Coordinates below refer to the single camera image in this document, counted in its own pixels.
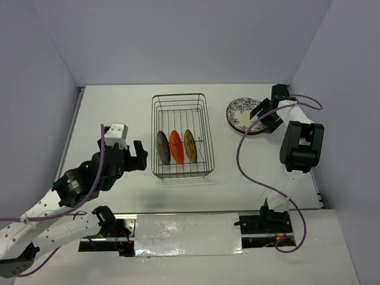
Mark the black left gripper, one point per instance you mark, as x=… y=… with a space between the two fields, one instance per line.
x=141 y=153

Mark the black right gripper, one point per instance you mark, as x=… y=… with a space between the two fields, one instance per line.
x=272 y=126

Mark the red and teal patterned plate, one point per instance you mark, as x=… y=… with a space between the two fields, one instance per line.
x=251 y=132

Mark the blue floral white plate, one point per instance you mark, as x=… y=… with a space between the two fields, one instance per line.
x=238 y=113

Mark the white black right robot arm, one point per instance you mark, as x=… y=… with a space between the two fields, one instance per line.
x=300 y=150

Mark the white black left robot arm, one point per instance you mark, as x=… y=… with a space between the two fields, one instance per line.
x=32 y=235

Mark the light green small plate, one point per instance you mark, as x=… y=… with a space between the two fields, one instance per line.
x=163 y=149

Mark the orange red plate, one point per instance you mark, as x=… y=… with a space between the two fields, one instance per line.
x=176 y=147

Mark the yellow rimmed patterned plate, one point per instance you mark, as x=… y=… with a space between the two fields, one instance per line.
x=190 y=146

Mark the silver foil tape panel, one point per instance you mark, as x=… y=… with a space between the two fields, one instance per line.
x=187 y=235

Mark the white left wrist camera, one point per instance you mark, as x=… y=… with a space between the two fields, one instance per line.
x=116 y=134

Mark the grey wire dish rack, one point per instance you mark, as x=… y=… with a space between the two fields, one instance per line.
x=181 y=112

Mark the aluminium table edge rail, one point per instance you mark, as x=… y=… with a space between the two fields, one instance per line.
x=70 y=132

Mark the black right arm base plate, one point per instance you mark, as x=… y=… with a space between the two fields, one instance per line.
x=254 y=225

